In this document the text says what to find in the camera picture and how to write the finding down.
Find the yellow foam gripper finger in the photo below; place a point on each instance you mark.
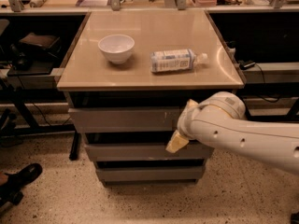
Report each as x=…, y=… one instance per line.
x=191, y=104
x=176, y=142

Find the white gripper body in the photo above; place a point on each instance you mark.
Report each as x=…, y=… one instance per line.
x=183, y=124

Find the grey top drawer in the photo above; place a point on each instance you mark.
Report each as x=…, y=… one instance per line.
x=125, y=119

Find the grey drawer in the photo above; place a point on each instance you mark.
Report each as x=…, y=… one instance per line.
x=145, y=152
x=155, y=174
x=125, y=119

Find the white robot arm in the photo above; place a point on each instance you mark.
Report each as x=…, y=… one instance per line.
x=219, y=122

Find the grey middle drawer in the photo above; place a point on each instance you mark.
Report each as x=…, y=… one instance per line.
x=145, y=152

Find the grey bottom drawer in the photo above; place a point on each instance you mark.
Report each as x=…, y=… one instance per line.
x=155, y=174

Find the grey drawer cabinet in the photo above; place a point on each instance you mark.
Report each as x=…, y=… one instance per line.
x=89, y=80

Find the clear plastic water bottle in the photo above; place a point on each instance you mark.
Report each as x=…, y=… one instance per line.
x=176, y=60

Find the white ceramic bowl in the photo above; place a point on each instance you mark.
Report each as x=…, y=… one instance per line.
x=117, y=49

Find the black bag on shelf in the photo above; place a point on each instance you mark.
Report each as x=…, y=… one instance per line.
x=35, y=48

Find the black shoe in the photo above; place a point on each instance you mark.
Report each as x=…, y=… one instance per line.
x=11, y=184

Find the small black device with cable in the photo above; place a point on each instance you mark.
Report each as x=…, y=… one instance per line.
x=246, y=65

